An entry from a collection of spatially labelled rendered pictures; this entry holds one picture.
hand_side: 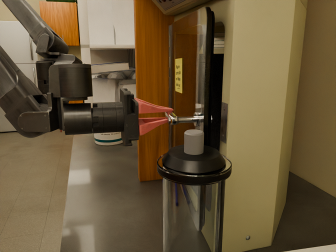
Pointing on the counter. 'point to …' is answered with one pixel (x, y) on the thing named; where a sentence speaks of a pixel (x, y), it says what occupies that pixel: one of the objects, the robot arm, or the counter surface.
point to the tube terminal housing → (258, 112)
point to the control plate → (169, 3)
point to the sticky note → (178, 75)
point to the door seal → (211, 78)
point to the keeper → (224, 122)
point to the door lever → (173, 119)
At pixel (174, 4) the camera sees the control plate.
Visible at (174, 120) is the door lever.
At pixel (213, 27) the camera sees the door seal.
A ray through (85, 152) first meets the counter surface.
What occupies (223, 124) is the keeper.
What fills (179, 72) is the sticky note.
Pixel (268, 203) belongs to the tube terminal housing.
